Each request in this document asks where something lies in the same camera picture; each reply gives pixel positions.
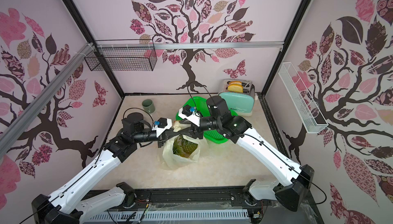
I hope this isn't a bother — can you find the green-yellow pineapple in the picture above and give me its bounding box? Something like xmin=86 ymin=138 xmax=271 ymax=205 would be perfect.
xmin=173 ymin=136 xmax=198 ymax=158

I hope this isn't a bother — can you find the green plastic basket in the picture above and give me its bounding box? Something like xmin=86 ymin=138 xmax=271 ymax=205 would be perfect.
xmin=177 ymin=96 xmax=236 ymax=144

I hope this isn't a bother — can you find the yellow translucent plastic bag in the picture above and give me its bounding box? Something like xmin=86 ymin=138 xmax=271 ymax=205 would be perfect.
xmin=159 ymin=135 xmax=209 ymax=170

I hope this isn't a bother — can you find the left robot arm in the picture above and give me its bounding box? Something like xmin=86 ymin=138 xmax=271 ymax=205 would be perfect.
xmin=32 ymin=112 xmax=175 ymax=224

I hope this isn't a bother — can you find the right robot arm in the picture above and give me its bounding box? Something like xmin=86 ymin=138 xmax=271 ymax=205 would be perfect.
xmin=178 ymin=96 xmax=314 ymax=212

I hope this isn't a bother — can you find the green ceramic cup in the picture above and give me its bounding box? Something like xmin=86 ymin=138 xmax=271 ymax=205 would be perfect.
xmin=142 ymin=99 xmax=156 ymax=114

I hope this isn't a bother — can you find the mint green toaster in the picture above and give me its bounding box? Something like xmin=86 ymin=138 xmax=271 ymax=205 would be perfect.
xmin=219 ymin=79 xmax=255 ymax=116

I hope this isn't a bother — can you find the bread slice in toaster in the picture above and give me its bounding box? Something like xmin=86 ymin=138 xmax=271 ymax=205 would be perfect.
xmin=227 ymin=84 xmax=244 ymax=93

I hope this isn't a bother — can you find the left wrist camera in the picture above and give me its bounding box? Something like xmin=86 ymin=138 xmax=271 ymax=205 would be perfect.
xmin=152 ymin=118 xmax=173 ymax=137

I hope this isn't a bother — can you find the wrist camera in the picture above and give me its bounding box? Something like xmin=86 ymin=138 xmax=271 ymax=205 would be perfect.
xmin=178 ymin=105 xmax=201 ymax=127
xmin=152 ymin=118 xmax=173 ymax=137

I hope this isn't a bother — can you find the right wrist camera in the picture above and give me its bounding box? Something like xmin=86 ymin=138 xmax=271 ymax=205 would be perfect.
xmin=178 ymin=105 xmax=201 ymax=127

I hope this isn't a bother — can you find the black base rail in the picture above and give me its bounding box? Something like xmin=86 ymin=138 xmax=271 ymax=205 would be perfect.
xmin=58 ymin=184 xmax=324 ymax=224

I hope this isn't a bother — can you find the black wire basket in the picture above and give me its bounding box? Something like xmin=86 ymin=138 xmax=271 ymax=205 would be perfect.
xmin=85 ymin=40 xmax=158 ymax=71

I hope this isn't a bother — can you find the back aluminium rail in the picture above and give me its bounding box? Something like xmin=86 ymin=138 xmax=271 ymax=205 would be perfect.
xmin=97 ymin=41 xmax=284 ymax=50

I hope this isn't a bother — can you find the white slotted cable duct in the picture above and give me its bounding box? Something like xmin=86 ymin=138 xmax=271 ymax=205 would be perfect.
xmin=85 ymin=209 xmax=249 ymax=224

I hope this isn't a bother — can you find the white wire shelf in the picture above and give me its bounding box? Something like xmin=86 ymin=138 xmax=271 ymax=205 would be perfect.
xmin=278 ymin=62 xmax=328 ymax=134

